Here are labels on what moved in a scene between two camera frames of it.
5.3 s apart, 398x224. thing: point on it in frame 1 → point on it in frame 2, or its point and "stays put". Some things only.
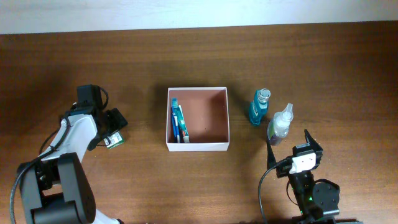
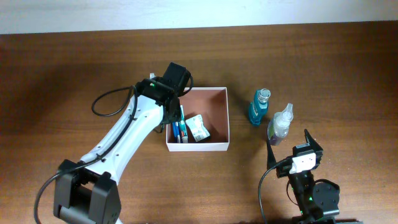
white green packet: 114,140 → 196,124
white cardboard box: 206,112 stays put
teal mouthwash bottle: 259,107 stays put
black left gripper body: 96,139 → 175,116
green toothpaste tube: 183,124 stays put
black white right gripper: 283,167 stays put
